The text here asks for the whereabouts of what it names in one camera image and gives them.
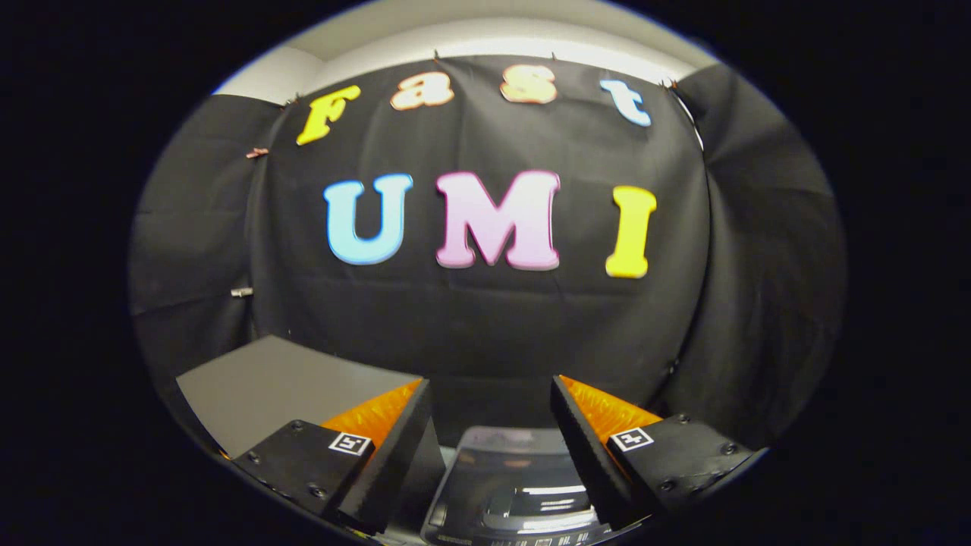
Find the grey table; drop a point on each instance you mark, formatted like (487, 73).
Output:
(265, 387)

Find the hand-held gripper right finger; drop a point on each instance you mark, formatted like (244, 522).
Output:
(588, 451)

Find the pink clip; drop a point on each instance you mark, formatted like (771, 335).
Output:
(256, 152)

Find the dark washing machine lid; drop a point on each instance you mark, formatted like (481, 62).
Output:
(516, 470)

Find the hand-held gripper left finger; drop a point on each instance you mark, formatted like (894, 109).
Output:
(394, 455)

